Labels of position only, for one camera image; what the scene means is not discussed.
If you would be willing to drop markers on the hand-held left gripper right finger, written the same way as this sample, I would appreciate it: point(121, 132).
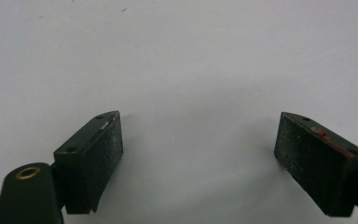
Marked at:
point(318, 165)

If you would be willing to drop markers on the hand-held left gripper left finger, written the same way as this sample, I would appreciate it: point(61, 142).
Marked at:
point(88, 155)

